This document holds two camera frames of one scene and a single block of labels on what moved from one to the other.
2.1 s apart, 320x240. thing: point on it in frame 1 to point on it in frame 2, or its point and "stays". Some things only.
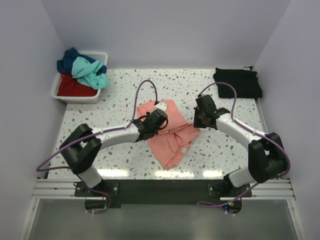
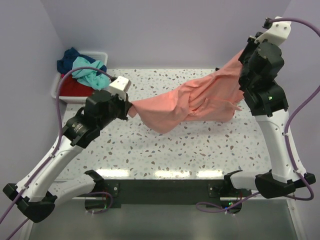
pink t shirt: (171, 142) to (213, 98)
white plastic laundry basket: (101, 56) stays
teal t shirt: (86, 73) stays
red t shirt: (69, 86) stays
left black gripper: (148, 113) to (126, 105)
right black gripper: (196, 123) to (251, 44)
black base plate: (107, 197) stays
